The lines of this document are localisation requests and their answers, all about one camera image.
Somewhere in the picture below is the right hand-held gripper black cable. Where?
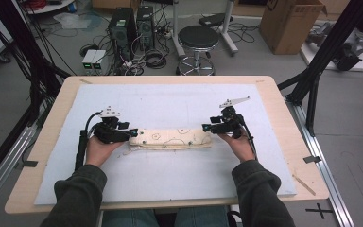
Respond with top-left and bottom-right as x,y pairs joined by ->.
240,117 -> 259,162

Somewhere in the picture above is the slim black computer tower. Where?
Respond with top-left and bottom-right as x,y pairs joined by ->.
136,5 -> 156,51

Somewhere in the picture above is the cream cloth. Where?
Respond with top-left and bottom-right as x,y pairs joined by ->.
122,127 -> 214,156

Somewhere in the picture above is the black round stool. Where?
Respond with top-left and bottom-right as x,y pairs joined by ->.
175,25 -> 220,77

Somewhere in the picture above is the person's left leg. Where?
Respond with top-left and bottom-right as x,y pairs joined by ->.
102,209 -> 159,227

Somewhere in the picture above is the aluminium rail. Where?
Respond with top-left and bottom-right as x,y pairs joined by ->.
285,96 -> 355,227
0,126 -> 39,216

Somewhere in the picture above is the black floor cable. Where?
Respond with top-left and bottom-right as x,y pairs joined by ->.
230,22 -> 259,44

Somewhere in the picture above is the person's leg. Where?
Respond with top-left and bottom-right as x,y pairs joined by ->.
174,206 -> 230,227
102,209 -> 159,227

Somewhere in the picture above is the person's left hand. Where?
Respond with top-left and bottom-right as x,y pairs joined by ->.
84,135 -> 126,168

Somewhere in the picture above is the white foam mat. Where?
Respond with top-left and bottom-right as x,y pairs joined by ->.
33,83 -> 297,206

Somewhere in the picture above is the open cardboard box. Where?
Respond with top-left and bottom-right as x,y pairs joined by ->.
258,0 -> 328,56

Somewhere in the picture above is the white round table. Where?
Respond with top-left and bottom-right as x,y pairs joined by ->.
25,0 -> 77,15

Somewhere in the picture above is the white metal stand leg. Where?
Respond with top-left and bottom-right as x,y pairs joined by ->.
219,0 -> 239,57
169,0 -> 187,58

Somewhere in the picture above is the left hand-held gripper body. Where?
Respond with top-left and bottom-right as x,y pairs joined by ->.
93,106 -> 132,145

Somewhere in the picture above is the black coiled cable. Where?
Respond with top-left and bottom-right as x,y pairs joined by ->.
144,50 -> 168,70
79,44 -> 99,58

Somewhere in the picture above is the clear plastic sheet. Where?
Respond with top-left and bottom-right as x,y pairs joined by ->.
53,12 -> 103,31

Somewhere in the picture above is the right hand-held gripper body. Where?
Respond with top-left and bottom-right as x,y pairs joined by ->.
214,96 -> 251,140

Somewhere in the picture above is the large black computer tower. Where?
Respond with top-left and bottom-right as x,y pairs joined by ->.
108,8 -> 138,61

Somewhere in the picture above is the black flat device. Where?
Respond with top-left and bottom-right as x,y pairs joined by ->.
198,12 -> 234,27

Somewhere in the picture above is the white cable bundle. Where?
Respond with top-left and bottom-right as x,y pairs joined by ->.
119,56 -> 146,76

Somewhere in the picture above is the white power supply unit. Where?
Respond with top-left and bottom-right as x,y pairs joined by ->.
91,50 -> 108,71
81,49 -> 98,71

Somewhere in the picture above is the person's right leg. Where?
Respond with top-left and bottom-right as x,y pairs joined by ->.
174,206 -> 230,227

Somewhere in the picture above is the black metal frame with cables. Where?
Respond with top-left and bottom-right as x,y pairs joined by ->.
0,0 -> 72,190

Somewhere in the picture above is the person's right hand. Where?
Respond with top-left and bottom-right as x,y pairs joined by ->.
216,127 -> 257,164

